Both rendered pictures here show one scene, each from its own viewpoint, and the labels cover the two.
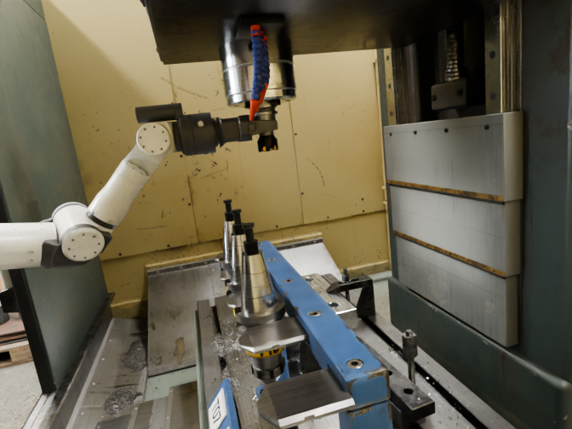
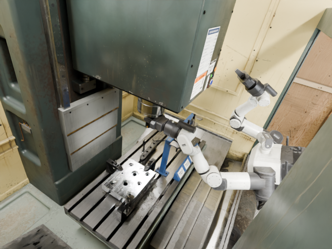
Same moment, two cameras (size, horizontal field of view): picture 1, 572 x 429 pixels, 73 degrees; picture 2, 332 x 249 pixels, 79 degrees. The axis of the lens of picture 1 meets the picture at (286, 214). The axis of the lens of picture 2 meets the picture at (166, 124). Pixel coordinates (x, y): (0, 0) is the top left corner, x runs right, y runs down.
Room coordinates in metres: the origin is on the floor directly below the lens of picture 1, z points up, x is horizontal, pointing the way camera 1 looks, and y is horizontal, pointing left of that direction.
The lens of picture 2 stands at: (1.60, 0.66, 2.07)
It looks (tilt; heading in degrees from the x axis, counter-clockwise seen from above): 34 degrees down; 217
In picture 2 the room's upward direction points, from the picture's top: 11 degrees clockwise
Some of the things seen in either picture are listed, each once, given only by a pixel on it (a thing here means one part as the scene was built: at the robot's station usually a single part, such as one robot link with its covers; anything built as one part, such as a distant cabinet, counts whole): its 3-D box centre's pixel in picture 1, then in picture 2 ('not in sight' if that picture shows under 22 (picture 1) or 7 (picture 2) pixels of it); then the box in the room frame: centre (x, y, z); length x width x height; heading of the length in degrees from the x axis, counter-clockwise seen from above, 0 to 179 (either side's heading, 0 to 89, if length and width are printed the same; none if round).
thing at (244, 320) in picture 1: (260, 314); not in sight; (0.44, 0.05, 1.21); 0.06 x 0.06 x 0.03
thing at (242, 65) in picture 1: (259, 75); (152, 101); (0.90, 0.02, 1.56); 0.16 x 0.16 x 0.12
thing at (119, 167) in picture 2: (349, 293); (114, 167); (1.01, -0.15, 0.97); 0.13 x 0.03 x 0.15; 103
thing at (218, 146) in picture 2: not in sight; (178, 149); (0.26, -0.13, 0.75); 0.89 x 0.70 x 0.26; 103
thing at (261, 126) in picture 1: (263, 126); not in sight; (0.86, 0.02, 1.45); 0.06 x 0.02 x 0.03; 100
